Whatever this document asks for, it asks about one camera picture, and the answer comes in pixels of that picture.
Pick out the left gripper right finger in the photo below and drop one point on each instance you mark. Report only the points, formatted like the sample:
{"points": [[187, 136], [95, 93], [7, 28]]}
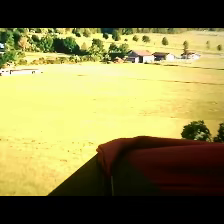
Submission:
{"points": [[128, 181]]}

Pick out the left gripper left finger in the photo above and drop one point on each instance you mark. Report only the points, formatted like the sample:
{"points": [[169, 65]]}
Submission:
{"points": [[85, 181]]}

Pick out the red garment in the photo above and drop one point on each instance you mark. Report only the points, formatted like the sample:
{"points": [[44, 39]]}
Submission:
{"points": [[173, 163]]}

